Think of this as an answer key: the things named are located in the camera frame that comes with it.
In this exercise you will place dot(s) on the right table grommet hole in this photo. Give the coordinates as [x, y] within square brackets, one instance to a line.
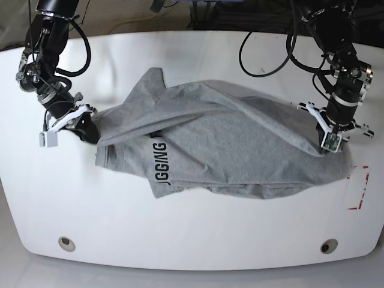
[329, 246]

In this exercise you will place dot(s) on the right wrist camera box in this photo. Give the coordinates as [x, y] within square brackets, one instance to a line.
[48, 139]

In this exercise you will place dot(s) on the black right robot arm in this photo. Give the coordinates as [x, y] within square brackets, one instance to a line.
[38, 72]

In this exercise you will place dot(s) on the table grommet hole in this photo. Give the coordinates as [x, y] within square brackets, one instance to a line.
[66, 244]
[329, 246]

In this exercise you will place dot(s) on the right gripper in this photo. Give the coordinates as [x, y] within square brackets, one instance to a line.
[81, 125]

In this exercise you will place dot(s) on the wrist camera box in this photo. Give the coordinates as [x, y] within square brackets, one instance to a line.
[48, 139]
[331, 142]

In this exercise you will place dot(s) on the left table grommet hole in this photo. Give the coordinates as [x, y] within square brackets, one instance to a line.
[66, 244]

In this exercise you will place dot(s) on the red tape marking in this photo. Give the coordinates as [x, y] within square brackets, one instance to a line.
[356, 187]

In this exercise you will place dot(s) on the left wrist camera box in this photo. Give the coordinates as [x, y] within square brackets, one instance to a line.
[331, 142]

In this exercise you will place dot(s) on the grey T-shirt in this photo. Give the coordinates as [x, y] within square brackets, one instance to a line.
[196, 136]

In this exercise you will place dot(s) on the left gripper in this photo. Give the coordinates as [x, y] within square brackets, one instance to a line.
[347, 130]

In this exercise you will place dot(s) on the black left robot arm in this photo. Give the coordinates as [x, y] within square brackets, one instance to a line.
[330, 24]

